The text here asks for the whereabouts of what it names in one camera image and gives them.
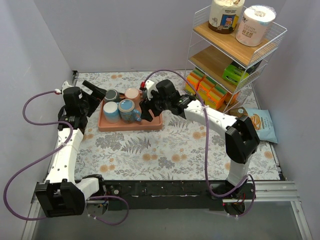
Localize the blue brown chips bag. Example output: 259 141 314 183
228 106 278 144

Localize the blue butterfly mug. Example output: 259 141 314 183
118 99 142 124

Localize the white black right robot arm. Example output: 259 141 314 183
139 79 260 199

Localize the orange sponge pack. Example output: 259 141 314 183
184 68 206 99
197 75 217 102
204 84 239 110

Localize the terracotta pink tray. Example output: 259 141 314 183
98 101 163 132

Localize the brown cartoon tissue roll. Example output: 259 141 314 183
208 0 245 34

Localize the green tissue box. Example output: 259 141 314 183
222 61 262 86

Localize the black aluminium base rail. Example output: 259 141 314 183
31 179 301 212

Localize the orange sponge pack right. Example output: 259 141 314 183
204 84 239 110

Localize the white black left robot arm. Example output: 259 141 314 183
35 80 107 218

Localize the dark green mug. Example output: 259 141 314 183
104 88 125 103

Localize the blue white gradient mug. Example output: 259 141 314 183
103 101 121 124

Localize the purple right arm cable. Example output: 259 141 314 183
143 69 257 218

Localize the pink toilet paper roll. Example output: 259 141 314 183
235 4 277 47

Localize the white wire shelf rack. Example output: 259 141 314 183
186 6 287 113

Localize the orange sponge pack middle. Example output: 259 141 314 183
197 75 217 102

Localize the pink mug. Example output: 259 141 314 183
124 88 142 101

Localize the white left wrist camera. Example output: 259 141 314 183
53 81 80 96

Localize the orange sponge pack left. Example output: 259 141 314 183
184 68 206 99

